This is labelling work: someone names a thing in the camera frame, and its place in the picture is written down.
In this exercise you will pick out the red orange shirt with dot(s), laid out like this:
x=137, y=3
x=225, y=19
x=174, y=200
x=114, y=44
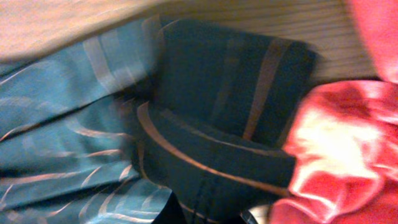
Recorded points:
x=344, y=137

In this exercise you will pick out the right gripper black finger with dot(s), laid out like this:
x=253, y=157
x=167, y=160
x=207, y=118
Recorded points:
x=248, y=218

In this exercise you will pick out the black printed jersey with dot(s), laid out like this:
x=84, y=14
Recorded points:
x=156, y=121

